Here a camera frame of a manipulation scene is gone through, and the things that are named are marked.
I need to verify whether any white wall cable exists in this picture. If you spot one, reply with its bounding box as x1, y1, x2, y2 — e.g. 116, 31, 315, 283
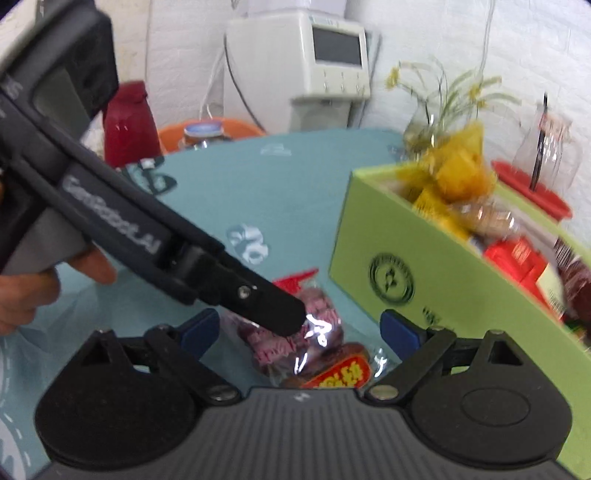
479, 0, 498, 77

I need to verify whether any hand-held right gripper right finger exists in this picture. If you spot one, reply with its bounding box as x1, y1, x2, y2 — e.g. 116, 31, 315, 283
365, 310, 532, 407

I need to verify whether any clear red-label snack packet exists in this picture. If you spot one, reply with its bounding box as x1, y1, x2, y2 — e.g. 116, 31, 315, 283
221, 268, 393, 389

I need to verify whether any red plastic basin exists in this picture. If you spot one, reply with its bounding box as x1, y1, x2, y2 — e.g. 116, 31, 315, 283
491, 159, 574, 221

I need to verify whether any green cardboard box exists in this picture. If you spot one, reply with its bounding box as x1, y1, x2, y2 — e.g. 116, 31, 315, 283
329, 166, 591, 480

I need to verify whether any white appliance with screen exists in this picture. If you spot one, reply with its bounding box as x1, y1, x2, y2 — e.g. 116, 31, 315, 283
224, 9, 373, 136

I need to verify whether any pile of mixed snack packets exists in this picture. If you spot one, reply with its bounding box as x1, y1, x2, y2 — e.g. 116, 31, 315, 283
397, 122, 591, 344

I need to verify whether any orange plastic basin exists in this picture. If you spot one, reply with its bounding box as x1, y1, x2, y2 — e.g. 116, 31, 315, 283
157, 117, 267, 154

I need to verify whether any black stirring stick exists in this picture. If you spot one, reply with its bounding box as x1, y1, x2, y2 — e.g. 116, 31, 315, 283
530, 92, 551, 191

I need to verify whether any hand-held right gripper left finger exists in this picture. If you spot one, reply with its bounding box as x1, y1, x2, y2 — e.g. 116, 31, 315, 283
69, 309, 241, 404

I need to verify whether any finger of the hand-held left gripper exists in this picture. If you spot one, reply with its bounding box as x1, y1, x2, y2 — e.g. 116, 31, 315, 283
183, 249, 308, 336

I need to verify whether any person's left hand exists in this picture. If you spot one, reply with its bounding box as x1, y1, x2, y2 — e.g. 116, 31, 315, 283
0, 247, 117, 336

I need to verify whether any glass jar with lid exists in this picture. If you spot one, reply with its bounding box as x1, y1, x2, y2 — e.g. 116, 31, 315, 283
181, 121, 228, 150

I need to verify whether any clear glass pitcher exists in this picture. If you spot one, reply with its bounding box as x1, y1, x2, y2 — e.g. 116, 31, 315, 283
512, 92, 583, 191

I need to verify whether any glass vase with yellow flowers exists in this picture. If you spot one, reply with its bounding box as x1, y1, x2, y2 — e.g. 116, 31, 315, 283
385, 59, 520, 158

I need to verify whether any red thermos jug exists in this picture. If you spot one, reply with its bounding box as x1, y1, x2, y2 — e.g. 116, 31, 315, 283
102, 80, 162, 168

